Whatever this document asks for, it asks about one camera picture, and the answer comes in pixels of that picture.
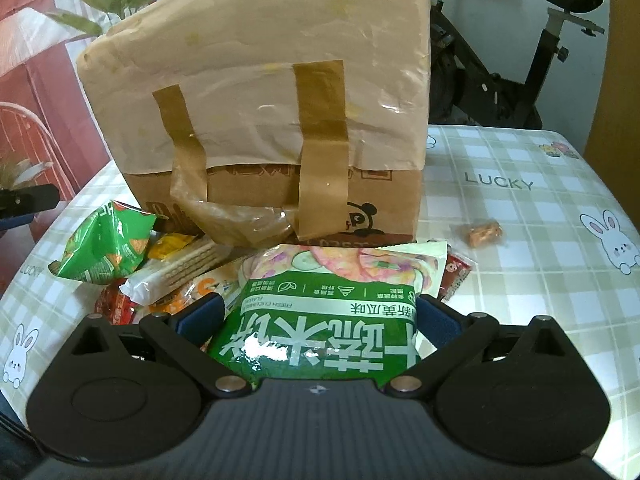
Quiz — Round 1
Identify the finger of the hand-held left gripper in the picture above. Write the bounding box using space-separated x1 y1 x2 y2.
0 183 61 232

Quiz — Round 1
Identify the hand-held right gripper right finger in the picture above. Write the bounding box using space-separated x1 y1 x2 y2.
386 293 569 399

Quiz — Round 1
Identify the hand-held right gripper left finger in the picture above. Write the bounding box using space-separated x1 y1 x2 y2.
67 293 252 402

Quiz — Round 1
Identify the orange snack packet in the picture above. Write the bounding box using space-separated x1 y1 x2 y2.
150 266 246 313

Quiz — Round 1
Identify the white cracker packet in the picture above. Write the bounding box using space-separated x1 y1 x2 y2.
119 236 234 307

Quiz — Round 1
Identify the yellow snack packet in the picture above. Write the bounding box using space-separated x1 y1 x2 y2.
146 231 202 267

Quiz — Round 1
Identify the green chip bag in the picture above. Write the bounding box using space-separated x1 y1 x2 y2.
47 199 159 283

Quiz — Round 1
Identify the green rice cracker packet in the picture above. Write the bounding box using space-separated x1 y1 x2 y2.
206 240 449 392

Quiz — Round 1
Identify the taped cardboard box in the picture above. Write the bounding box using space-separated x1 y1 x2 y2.
76 0 435 248

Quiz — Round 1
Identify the red snack packet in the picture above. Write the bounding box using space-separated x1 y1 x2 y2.
437 244 472 303
94 281 153 330

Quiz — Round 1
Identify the small wrapped brown candy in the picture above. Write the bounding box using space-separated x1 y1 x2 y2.
461 216 504 249

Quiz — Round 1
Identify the black exercise bike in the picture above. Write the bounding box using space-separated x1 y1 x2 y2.
427 0 607 131

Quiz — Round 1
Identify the wall poster with plant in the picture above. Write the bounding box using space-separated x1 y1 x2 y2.
0 0 173 206

